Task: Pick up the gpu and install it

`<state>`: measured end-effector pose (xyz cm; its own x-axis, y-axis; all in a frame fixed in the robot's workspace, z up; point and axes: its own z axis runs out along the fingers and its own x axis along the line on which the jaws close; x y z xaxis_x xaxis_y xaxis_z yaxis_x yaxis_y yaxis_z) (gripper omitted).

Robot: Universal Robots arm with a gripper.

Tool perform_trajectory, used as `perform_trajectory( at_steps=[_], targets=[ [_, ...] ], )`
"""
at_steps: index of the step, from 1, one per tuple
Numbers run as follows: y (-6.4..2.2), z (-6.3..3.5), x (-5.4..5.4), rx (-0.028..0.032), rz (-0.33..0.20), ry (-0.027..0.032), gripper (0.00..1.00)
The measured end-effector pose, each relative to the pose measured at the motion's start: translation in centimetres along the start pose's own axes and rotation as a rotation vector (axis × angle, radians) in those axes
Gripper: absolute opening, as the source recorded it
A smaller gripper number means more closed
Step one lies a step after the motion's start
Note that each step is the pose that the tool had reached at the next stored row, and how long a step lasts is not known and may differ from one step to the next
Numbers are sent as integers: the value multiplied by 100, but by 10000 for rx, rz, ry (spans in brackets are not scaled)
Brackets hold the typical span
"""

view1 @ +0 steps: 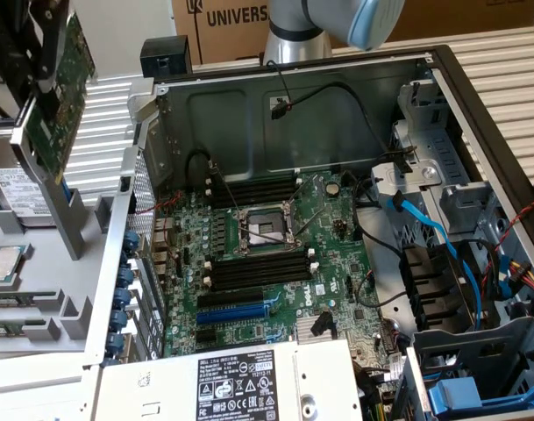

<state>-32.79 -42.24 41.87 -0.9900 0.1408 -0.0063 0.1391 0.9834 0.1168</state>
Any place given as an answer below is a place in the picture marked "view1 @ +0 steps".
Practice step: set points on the long blue expansion slot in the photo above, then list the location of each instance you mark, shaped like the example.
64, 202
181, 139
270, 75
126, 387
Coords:
231, 314

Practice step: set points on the small black box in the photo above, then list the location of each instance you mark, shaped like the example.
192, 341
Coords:
165, 52

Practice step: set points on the silver power supply with label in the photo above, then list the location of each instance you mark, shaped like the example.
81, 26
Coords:
319, 373

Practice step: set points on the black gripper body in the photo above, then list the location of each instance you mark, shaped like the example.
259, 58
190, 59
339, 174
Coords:
8, 39

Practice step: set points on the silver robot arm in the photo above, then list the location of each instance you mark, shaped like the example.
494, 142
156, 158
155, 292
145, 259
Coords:
293, 44

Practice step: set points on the silver coin battery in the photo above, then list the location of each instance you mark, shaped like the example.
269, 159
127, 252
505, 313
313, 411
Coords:
333, 188

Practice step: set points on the Universal Robots cardboard box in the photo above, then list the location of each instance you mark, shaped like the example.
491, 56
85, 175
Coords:
192, 44

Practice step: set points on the green RAM stick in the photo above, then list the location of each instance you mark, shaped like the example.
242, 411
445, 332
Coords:
8, 299
12, 328

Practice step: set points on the CPU socket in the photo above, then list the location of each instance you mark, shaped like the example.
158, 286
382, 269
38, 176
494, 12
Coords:
266, 232

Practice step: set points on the open metal PC case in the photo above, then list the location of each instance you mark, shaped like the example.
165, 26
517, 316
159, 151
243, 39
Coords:
222, 127

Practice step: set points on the grey parts rack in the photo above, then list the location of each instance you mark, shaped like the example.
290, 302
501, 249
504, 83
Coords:
38, 267

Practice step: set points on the thin metal locking lever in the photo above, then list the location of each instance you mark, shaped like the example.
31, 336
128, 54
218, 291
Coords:
271, 235
229, 193

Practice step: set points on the plain brown cardboard box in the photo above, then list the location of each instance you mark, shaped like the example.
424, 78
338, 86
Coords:
468, 17

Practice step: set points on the short black expansion slot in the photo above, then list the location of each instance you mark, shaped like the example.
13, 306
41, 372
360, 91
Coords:
205, 336

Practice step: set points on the green GPU card black heatsink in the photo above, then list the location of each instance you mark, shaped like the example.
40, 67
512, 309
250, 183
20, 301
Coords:
80, 66

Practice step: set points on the green Dell motherboard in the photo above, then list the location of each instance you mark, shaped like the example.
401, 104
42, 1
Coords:
332, 263

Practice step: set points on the long black expansion slot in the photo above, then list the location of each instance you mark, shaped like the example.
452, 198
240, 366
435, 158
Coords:
229, 299

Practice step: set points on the grey disk bay cage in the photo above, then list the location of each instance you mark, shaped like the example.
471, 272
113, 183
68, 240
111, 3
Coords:
468, 351

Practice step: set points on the silver metal disk bay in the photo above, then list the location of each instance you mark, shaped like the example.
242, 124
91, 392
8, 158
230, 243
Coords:
429, 144

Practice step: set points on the black plastic card holder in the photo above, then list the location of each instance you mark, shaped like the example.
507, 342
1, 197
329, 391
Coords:
424, 280

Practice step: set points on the blue card retention clip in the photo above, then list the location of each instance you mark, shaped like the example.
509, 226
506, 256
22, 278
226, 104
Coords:
118, 319
132, 240
123, 296
114, 343
126, 274

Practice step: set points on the silver chipset heatsink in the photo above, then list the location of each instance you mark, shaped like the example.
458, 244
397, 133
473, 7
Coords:
304, 326

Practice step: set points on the silver CPU chip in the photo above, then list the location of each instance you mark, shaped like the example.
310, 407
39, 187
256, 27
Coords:
1, 263

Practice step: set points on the silver hard disk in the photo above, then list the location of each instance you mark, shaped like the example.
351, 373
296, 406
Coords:
16, 193

